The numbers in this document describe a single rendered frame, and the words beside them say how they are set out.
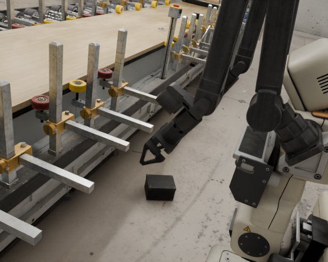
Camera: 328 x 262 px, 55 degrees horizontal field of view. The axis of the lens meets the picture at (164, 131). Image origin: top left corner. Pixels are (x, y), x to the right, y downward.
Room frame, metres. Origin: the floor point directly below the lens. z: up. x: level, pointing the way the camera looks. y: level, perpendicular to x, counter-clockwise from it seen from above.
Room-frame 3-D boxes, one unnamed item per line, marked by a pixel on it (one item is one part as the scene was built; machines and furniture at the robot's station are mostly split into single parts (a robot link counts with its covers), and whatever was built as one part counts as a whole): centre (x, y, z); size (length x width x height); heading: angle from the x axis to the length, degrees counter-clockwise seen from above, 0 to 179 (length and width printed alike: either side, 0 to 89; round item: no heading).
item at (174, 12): (2.27, 0.09, 1.18); 0.07 x 0.07 x 0.08; 74
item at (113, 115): (1.33, 0.27, 0.80); 0.43 x 0.03 x 0.04; 74
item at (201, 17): (3.00, -0.12, 0.87); 0.04 x 0.04 x 0.48; 74
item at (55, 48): (1.08, 0.44, 0.94); 0.04 x 0.04 x 0.48; 74
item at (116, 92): (1.58, 0.29, 0.83); 0.14 x 0.06 x 0.05; 164
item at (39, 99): (1.15, 0.53, 0.85); 0.08 x 0.08 x 0.11
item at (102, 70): (1.63, 0.38, 0.85); 0.08 x 0.08 x 0.11
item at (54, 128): (1.10, 0.43, 0.83); 0.14 x 0.06 x 0.05; 164
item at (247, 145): (0.89, -0.33, 0.99); 0.28 x 0.16 x 0.22; 164
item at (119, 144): (1.09, 0.34, 0.83); 0.43 x 0.03 x 0.04; 74
